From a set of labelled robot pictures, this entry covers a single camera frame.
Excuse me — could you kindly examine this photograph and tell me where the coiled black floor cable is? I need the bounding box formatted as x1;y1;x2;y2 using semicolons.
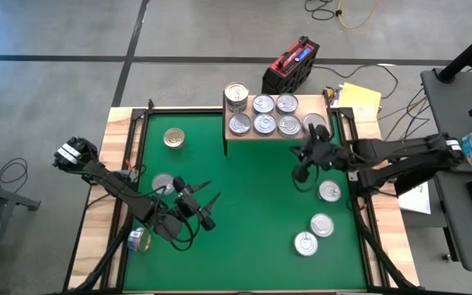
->
304;0;337;21

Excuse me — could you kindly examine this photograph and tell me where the thick black pole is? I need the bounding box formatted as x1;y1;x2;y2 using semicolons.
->
436;20;472;84
393;161;450;197

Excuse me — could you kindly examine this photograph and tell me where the grey desk top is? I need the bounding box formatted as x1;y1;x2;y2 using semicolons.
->
434;170;472;272
420;67;472;173

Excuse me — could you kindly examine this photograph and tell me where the silver lid blue label can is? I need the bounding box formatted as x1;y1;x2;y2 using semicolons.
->
317;179;343;203
275;93;300;116

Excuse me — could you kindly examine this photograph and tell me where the silver lid red label can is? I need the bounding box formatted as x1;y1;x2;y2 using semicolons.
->
228;111;253;138

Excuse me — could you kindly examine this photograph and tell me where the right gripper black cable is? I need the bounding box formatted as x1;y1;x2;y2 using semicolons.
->
292;161;323;193

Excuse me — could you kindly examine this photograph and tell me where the yellow black connector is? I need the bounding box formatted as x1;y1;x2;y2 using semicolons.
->
321;84;338;102

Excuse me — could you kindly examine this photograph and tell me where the red black toolbox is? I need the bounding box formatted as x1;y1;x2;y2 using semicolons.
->
261;35;321;96

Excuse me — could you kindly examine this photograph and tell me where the wooden shelf black metal frame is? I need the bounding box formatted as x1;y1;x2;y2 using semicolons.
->
221;90;336;158

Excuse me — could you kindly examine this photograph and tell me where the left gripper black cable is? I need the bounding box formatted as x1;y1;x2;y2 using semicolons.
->
137;163;202;252

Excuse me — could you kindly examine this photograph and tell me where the green table mat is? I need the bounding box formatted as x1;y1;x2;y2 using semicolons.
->
123;112;368;292

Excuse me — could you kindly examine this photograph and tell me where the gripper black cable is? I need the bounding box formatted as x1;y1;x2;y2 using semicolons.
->
137;163;202;252
292;161;323;193

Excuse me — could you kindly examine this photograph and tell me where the yellow paper folder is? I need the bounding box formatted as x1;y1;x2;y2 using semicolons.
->
337;82;384;116

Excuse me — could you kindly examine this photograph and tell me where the white paper sheet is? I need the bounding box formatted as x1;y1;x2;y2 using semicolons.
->
397;179;433;216

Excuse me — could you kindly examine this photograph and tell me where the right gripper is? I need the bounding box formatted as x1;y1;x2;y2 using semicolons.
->
288;122;350;184

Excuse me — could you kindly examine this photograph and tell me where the silver lid green label can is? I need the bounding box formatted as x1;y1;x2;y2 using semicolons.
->
252;112;278;137
310;212;335;238
301;112;328;134

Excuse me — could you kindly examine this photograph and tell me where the gold lid pink label can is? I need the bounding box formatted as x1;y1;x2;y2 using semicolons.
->
127;227;152;254

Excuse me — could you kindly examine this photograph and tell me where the silver lid pink label can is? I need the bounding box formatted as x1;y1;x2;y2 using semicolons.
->
293;230;320;258

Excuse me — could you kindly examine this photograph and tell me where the yellow power cable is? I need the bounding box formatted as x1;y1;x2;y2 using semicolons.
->
335;0;379;30

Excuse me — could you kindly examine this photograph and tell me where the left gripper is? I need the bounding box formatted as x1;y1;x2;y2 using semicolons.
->
172;175;222;232

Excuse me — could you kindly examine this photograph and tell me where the silver lid teal white can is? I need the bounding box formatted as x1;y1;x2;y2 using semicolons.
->
151;171;176;197

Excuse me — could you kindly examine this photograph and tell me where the black aluminium table frame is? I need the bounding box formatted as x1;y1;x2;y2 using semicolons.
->
61;98;415;295

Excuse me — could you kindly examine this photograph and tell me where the blue teal label can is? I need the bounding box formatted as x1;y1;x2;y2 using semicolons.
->
252;93;276;116

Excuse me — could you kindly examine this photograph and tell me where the gold lid blue label can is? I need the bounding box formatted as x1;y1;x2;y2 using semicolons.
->
224;81;250;107
225;102;248;115
162;127;187;150

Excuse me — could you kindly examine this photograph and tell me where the grey metal stand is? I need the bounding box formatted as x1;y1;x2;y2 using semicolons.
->
0;166;42;295

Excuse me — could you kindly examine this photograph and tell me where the teal label barcode can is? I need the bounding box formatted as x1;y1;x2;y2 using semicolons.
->
277;113;302;138

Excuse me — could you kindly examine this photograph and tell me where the long black floor cable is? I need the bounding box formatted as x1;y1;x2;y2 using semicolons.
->
314;63;400;101

